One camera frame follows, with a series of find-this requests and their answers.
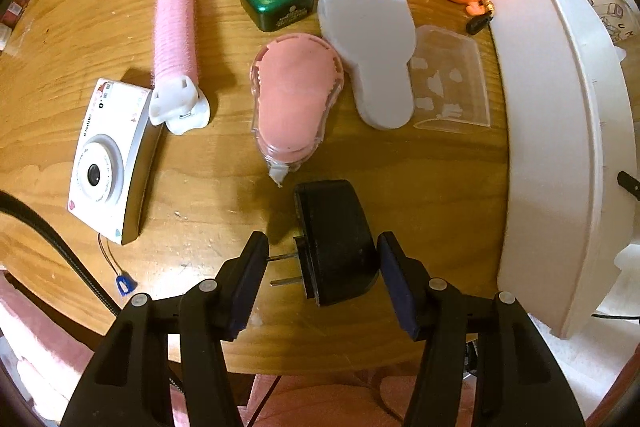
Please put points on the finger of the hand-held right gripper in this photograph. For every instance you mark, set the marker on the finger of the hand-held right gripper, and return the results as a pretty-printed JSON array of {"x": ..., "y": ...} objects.
[{"x": 630, "y": 186}]

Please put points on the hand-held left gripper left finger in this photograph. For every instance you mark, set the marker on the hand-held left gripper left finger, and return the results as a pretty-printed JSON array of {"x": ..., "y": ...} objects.
[{"x": 247, "y": 287}]

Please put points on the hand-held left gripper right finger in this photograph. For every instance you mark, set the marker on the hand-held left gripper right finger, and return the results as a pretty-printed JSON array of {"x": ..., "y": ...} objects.
[{"x": 397, "y": 287}]

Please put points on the black plug adapter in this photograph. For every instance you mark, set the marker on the black plug adapter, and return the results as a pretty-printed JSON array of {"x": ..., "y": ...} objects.
[{"x": 335, "y": 237}]

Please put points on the white plastic basket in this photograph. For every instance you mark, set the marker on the white plastic basket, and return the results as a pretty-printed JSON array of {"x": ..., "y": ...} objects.
[{"x": 550, "y": 132}]

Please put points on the white toy camera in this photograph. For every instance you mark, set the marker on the white toy camera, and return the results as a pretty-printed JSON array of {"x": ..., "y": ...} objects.
[{"x": 100, "y": 167}]

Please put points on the pink hair roller clip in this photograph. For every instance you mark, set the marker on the pink hair roller clip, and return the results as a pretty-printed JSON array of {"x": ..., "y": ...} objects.
[{"x": 172, "y": 27}]

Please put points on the person's pink clothing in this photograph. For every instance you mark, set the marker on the person's pink clothing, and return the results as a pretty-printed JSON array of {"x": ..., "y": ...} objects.
[{"x": 325, "y": 402}]

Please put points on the clear plastic sachet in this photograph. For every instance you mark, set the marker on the clear plastic sachet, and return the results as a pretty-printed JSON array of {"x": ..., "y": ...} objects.
[{"x": 450, "y": 57}]

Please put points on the pink blanket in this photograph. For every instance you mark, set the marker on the pink blanket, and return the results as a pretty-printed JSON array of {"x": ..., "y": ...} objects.
[{"x": 30, "y": 347}]

